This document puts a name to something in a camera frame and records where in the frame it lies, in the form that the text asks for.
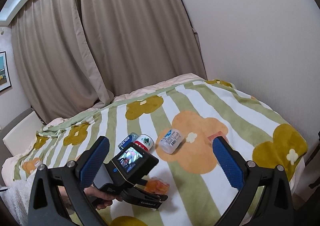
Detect orange label cup near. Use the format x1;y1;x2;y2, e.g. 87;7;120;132
144;177;170;195

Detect blue label cup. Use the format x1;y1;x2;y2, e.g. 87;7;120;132
118;132;139;150

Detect beige curtain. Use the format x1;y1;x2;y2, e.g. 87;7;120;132
11;0;206;122

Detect white barcode label cup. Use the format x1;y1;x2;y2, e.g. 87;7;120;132
159;129;183;154

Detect red label cup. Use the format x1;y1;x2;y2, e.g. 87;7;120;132
134;134;154;152

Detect floral striped blanket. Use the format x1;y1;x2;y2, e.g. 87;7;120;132
9;80;308;225

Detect orange label cup far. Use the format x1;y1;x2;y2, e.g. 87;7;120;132
207;130;230;145

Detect orange label cup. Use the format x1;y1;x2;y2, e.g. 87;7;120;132
207;130;230;145
144;177;170;195

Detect white sofa cushion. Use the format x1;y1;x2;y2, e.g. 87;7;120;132
1;108;43;156

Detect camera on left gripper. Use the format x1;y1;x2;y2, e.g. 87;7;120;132
93;142;160;190

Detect framed wall picture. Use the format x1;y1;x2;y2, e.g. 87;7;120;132
0;51;11;92

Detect person's left hand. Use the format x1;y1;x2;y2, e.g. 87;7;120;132
84;186;123;210

